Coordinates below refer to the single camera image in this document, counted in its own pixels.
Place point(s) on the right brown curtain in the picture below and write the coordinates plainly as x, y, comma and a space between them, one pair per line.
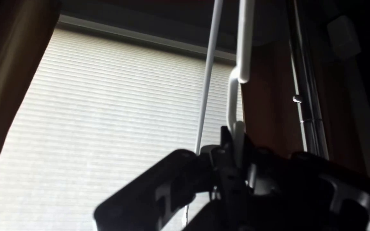
26, 28

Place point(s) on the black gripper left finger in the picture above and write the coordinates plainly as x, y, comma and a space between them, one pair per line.
149, 202

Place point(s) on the chrome garment rack frame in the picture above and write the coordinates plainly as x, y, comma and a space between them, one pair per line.
306, 95

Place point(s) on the white plastic coat hanger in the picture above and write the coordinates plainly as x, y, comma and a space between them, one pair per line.
239, 75

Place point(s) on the white cellular window blind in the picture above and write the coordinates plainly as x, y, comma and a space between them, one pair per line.
98, 113

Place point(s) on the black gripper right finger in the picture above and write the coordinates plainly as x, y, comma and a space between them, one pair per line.
313, 194

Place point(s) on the brown curtain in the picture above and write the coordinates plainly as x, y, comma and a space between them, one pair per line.
26, 28
270, 113

